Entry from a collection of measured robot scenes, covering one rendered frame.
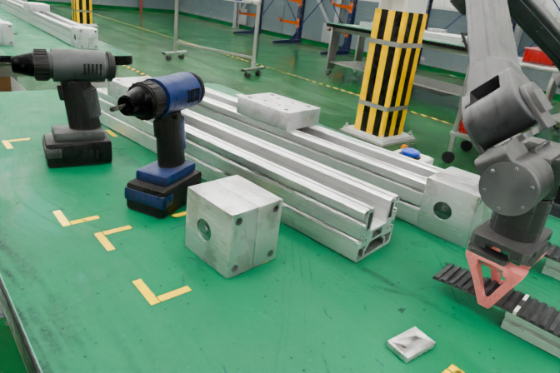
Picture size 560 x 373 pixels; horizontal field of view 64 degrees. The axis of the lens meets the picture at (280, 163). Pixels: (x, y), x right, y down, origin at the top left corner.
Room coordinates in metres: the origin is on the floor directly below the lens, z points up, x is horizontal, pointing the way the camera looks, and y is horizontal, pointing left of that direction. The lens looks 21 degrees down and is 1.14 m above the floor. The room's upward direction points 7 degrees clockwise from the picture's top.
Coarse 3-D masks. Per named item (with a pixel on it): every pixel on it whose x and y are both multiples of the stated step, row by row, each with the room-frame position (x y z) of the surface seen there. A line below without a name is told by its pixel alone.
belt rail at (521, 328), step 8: (504, 320) 0.47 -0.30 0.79; (512, 320) 0.46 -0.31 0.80; (520, 320) 0.46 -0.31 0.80; (504, 328) 0.47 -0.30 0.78; (512, 328) 0.46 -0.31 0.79; (520, 328) 0.46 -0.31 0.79; (528, 328) 0.46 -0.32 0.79; (536, 328) 0.45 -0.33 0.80; (520, 336) 0.45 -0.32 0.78; (528, 336) 0.45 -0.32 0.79; (536, 336) 0.44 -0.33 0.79; (544, 336) 0.44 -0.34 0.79; (552, 336) 0.43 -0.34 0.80; (536, 344) 0.44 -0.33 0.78; (544, 344) 0.44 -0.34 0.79; (552, 344) 0.44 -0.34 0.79; (552, 352) 0.43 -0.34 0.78
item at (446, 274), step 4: (448, 264) 0.56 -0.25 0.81; (452, 264) 0.56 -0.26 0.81; (444, 268) 0.55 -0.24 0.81; (448, 268) 0.55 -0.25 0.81; (452, 268) 0.55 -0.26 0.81; (456, 268) 0.55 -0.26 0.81; (460, 268) 0.55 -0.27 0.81; (440, 272) 0.54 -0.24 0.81; (444, 272) 0.54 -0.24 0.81; (448, 272) 0.54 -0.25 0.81; (452, 272) 0.54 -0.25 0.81; (456, 272) 0.54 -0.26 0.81; (432, 276) 0.53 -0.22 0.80; (436, 276) 0.52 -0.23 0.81; (440, 276) 0.53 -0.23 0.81; (444, 276) 0.52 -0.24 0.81; (448, 276) 0.52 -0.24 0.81; (452, 276) 0.53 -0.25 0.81; (440, 280) 0.52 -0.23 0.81; (444, 280) 0.52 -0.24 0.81; (448, 280) 0.52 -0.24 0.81
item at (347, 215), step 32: (128, 128) 0.99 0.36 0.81; (192, 128) 0.87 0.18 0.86; (224, 128) 0.89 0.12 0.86; (192, 160) 0.84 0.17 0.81; (224, 160) 0.77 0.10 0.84; (256, 160) 0.73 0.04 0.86; (288, 160) 0.77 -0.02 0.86; (288, 192) 0.67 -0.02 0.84; (320, 192) 0.63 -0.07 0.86; (352, 192) 0.68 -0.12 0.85; (384, 192) 0.66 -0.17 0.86; (288, 224) 0.66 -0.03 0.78; (320, 224) 0.63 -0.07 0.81; (352, 224) 0.59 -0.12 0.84; (384, 224) 0.63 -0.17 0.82; (352, 256) 0.58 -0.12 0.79
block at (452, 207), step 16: (432, 176) 0.73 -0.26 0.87; (448, 176) 0.74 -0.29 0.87; (464, 176) 0.75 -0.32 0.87; (432, 192) 0.71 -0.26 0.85; (448, 192) 0.69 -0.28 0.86; (464, 192) 0.68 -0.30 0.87; (432, 208) 0.71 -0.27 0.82; (448, 208) 0.69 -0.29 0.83; (464, 208) 0.67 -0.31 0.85; (480, 208) 0.68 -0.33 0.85; (416, 224) 0.72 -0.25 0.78; (432, 224) 0.70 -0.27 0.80; (448, 224) 0.69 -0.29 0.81; (464, 224) 0.67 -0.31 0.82; (480, 224) 0.70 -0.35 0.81; (448, 240) 0.68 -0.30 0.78; (464, 240) 0.67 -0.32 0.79
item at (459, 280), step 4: (464, 268) 0.55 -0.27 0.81; (460, 272) 0.54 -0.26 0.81; (464, 272) 0.54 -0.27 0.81; (468, 272) 0.54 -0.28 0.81; (456, 276) 0.53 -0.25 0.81; (460, 276) 0.53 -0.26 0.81; (464, 276) 0.53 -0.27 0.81; (468, 276) 0.53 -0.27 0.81; (452, 280) 0.52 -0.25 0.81; (456, 280) 0.52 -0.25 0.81; (460, 280) 0.52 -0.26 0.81; (464, 280) 0.52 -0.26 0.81; (468, 280) 0.52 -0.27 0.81; (448, 284) 0.51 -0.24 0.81; (452, 284) 0.51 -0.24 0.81; (456, 284) 0.51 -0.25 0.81; (460, 284) 0.51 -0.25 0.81; (464, 284) 0.51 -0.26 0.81; (460, 288) 0.50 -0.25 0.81
